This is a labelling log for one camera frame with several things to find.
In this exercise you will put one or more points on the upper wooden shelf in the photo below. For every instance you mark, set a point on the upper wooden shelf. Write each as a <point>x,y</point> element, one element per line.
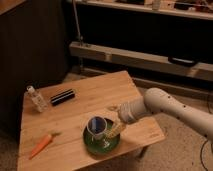
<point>154,6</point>

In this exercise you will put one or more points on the black rectangular case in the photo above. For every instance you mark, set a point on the black rectangular case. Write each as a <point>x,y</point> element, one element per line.
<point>62,97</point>

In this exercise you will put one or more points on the metal pole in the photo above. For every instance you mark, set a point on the metal pole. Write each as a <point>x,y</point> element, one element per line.
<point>79,36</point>

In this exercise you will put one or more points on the orange carrot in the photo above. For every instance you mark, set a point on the orange carrot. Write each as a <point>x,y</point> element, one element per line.
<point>42,144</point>

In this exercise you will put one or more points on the white cup blue inside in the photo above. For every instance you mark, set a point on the white cup blue inside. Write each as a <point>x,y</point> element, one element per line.
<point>97,127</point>

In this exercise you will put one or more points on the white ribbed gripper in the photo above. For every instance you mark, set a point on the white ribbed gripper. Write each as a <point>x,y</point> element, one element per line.
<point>129,112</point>

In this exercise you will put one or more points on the black handle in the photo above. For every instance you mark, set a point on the black handle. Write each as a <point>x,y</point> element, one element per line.
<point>186,63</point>

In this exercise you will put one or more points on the wooden shelf beam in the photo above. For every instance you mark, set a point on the wooden shelf beam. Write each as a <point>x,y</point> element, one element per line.
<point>140,60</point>

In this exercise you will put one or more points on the green ceramic bowl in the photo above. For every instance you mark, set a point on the green ceramic bowl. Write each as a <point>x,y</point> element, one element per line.
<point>102,146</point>

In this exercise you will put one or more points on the clear plastic bottle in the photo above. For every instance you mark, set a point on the clear plastic bottle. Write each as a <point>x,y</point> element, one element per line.
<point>37,99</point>

